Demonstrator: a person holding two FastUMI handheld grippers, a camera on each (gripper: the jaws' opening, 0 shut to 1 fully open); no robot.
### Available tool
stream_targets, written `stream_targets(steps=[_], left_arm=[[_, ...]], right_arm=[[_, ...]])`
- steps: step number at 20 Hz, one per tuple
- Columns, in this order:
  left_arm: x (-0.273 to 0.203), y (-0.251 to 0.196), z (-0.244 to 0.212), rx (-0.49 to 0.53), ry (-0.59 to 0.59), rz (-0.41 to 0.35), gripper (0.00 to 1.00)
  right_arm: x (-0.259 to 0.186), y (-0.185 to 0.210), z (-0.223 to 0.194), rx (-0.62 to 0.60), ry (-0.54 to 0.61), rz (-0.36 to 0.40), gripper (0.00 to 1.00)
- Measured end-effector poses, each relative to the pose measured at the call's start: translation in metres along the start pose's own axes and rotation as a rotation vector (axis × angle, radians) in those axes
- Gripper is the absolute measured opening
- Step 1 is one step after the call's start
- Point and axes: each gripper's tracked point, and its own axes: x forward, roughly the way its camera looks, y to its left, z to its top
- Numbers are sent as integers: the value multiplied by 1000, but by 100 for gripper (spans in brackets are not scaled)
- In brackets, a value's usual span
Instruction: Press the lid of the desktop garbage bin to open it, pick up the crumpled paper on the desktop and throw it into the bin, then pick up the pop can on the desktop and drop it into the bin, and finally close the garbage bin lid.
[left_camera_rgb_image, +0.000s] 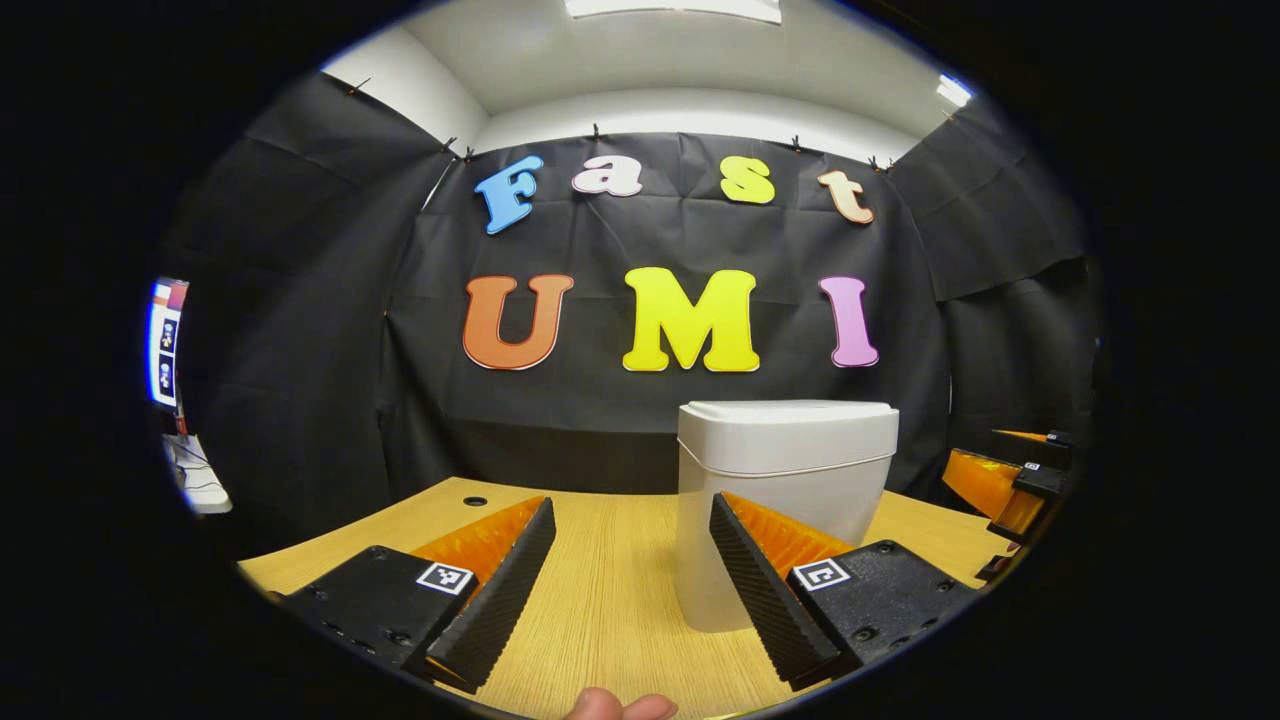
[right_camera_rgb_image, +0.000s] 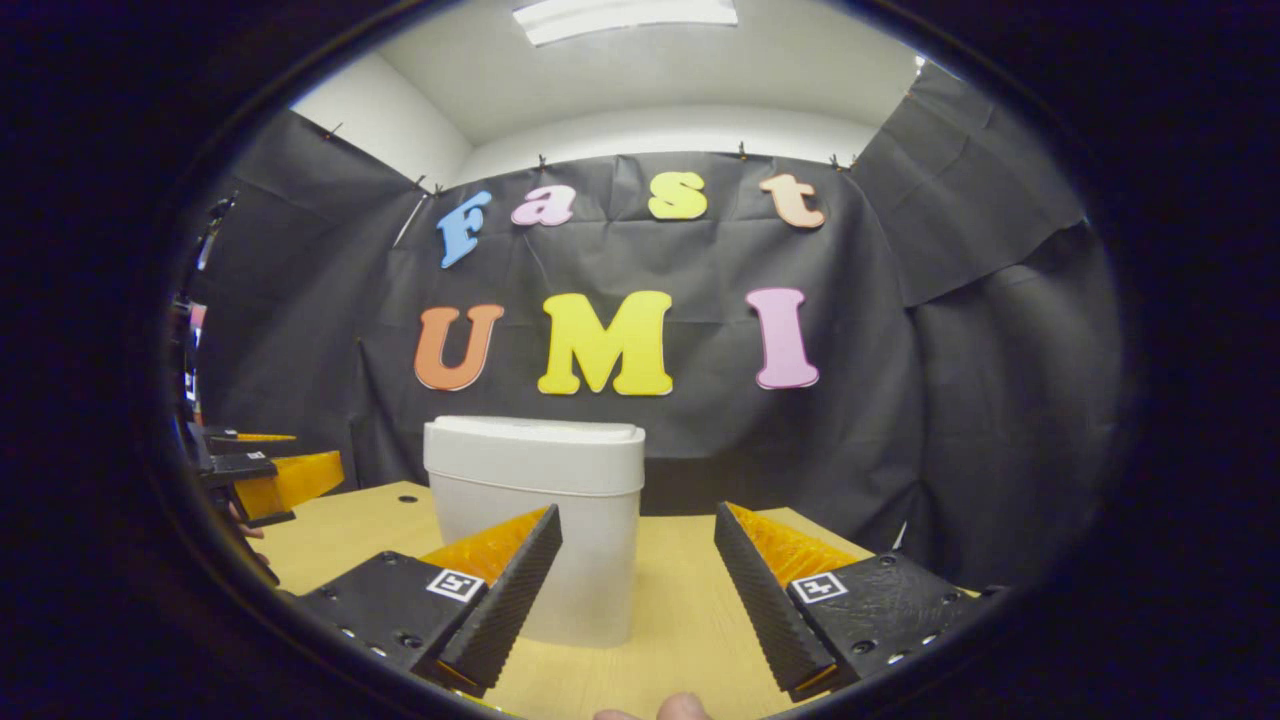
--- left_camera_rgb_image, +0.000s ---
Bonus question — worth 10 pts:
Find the black backdrop cloth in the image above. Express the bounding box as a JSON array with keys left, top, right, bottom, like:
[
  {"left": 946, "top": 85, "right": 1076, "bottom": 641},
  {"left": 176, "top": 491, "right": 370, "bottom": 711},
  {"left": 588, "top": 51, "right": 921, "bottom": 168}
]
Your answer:
[{"left": 160, "top": 70, "right": 1101, "bottom": 531}]

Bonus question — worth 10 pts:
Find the white side desk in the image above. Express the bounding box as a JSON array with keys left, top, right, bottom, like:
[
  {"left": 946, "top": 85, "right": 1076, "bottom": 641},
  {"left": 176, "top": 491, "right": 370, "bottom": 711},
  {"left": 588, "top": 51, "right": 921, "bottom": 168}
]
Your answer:
[{"left": 162, "top": 432, "right": 233, "bottom": 516}]

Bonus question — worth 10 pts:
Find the white desktop garbage bin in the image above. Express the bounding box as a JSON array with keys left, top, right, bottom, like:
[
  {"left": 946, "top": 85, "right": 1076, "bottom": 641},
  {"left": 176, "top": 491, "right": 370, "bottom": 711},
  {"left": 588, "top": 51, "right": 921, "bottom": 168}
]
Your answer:
[{"left": 676, "top": 400, "right": 900, "bottom": 633}]

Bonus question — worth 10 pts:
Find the wooden desktop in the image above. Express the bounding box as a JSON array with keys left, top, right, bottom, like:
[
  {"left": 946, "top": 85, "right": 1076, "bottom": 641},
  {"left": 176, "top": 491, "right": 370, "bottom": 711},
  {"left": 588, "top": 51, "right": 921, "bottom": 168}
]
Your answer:
[{"left": 238, "top": 477, "right": 1016, "bottom": 720}]

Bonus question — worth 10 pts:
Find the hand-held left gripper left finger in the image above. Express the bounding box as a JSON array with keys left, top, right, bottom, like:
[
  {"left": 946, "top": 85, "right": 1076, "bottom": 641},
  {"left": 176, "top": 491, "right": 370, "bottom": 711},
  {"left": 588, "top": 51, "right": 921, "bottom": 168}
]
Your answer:
[{"left": 283, "top": 497, "right": 558, "bottom": 694}]

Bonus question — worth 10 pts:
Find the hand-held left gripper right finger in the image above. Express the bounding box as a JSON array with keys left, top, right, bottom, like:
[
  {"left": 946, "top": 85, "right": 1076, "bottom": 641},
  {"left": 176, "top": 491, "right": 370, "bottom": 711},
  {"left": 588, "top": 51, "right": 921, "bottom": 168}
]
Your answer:
[{"left": 709, "top": 492, "right": 979, "bottom": 691}]

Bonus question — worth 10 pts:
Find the computer monitor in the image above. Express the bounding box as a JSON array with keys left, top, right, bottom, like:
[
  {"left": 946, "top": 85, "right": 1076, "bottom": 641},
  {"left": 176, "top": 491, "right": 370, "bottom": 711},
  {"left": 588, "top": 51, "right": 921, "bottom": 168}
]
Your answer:
[{"left": 148, "top": 278, "right": 191, "bottom": 411}]

